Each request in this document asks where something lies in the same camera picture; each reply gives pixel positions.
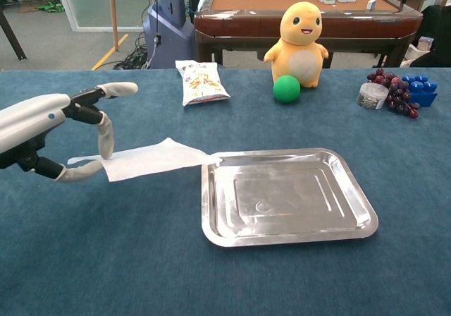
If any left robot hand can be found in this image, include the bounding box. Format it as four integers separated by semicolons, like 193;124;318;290
0;81;139;183

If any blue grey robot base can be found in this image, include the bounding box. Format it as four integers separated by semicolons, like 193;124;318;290
142;0;195;70

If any black table leg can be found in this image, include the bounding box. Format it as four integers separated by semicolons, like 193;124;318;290
0;8;28;61

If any yellow floor tape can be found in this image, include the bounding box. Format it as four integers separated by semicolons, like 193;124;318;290
91;33;130;71

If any green object on floor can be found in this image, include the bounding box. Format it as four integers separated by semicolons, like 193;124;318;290
37;0;66;13

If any white framed glass partition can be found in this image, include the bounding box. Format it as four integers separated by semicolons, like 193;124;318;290
52;0;152;33

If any wooden pole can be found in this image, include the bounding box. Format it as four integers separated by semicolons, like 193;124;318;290
107;0;120;52

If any blue table cloth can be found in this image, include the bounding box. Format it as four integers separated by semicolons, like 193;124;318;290
0;68;451;316

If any white snack bag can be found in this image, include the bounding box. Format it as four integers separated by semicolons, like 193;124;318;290
175;59;232;107

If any brown mahjong table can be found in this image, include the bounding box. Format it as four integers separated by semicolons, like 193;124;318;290
193;0;424;68

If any green ball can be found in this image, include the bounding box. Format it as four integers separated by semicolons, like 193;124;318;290
272;75;302;104

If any silver metal tray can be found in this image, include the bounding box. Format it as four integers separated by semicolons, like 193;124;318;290
201;147;380;248

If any yellow plush toy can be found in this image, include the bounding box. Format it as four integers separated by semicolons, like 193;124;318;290
263;1;330;89

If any clear jar of screws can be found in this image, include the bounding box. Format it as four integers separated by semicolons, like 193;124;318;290
356;82;390;111

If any purple grape bunch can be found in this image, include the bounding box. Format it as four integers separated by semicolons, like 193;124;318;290
366;68;421;120

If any blue toy brick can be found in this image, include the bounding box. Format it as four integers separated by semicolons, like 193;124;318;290
402;74;439;108

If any person in black clothes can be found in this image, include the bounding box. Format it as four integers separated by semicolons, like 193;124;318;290
410;0;451;68

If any black floor cable bundle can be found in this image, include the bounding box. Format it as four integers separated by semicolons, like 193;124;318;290
113;32;156;71

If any hanging black pendant cable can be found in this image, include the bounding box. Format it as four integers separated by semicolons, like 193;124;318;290
151;0;162;49

